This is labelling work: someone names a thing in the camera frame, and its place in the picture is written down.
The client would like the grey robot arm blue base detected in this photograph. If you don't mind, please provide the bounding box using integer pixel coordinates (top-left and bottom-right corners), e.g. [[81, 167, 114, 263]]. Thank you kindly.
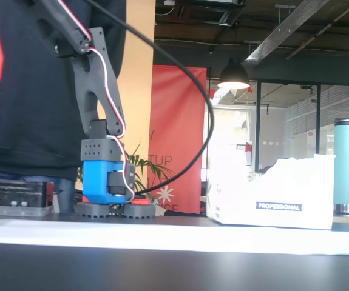
[[36, 0, 157, 219]]

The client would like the person in black shirt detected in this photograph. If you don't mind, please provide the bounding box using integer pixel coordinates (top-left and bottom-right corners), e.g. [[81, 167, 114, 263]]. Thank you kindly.
[[0, 0, 127, 215]]

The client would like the black case with clear lid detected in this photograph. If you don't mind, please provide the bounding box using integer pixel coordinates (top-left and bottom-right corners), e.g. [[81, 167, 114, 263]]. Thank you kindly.
[[0, 178, 53, 218]]

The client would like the green potted palm plant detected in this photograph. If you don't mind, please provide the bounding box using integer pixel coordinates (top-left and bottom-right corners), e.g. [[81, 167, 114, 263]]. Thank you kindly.
[[76, 142, 175, 201]]

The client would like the red standing banner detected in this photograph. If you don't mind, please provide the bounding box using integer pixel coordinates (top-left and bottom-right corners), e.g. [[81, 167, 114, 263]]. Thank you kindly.
[[148, 64, 208, 215]]

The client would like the ceiling air conditioner unit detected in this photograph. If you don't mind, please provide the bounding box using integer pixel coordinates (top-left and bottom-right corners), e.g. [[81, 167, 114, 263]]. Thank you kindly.
[[174, 0, 246, 27]]

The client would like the black pendant lamp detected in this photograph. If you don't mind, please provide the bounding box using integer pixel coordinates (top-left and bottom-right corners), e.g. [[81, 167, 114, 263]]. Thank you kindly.
[[217, 58, 251, 89]]

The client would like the long white paper strip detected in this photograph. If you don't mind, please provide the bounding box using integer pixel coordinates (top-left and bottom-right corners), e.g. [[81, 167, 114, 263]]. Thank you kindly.
[[0, 218, 349, 257]]

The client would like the black framed glass partition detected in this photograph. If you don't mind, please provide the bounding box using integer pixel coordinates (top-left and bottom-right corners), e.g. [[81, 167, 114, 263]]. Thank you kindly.
[[254, 79, 349, 173]]

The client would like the white cardboard napkins box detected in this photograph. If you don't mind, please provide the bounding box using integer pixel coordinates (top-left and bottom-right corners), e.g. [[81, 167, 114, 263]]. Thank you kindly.
[[206, 144, 336, 230]]

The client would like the white and red servo wire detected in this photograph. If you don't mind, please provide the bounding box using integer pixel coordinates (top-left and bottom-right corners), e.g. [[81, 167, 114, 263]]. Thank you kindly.
[[55, 0, 136, 203]]

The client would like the black camera cable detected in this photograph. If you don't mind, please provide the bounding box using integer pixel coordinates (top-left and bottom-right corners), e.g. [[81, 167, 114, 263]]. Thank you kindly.
[[84, 0, 216, 196]]

